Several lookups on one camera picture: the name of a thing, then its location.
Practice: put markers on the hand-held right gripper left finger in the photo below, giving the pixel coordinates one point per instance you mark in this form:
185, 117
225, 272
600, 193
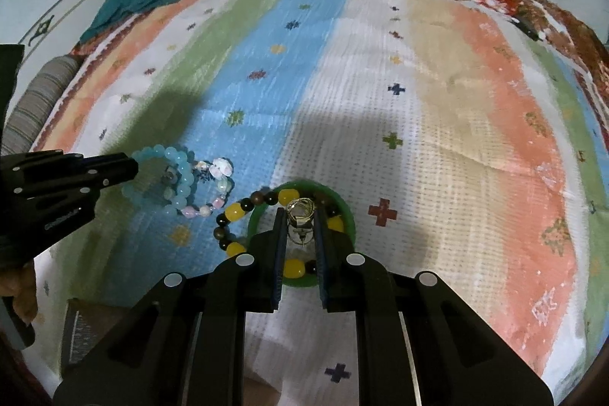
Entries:
279, 263

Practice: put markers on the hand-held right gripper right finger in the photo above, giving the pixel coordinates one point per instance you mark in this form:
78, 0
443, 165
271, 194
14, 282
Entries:
319, 254

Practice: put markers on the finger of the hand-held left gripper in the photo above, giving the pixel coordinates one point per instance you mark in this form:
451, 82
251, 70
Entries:
112, 164
95, 192

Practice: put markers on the green bangle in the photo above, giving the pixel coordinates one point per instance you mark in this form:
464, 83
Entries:
304, 184

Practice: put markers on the person's left hand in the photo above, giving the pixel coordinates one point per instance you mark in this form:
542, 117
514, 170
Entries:
26, 292

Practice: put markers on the grey striped pillow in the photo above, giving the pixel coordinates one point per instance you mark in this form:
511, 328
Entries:
38, 101

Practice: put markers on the colourful striped mat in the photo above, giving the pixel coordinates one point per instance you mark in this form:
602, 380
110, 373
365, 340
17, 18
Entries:
361, 125

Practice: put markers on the small black device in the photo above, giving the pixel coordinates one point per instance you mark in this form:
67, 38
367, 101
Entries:
528, 28

